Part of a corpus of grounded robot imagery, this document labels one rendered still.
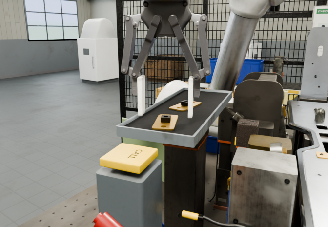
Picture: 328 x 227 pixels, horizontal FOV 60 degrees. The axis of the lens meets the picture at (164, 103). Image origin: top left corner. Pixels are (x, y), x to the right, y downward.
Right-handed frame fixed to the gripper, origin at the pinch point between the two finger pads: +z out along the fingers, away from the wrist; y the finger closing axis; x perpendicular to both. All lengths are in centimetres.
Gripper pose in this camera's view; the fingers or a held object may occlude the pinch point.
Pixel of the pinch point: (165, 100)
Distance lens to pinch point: 50.7
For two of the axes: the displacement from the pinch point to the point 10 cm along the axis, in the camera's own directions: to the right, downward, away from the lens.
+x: 1.4, -2.5, 9.6
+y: 9.9, 0.4, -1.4
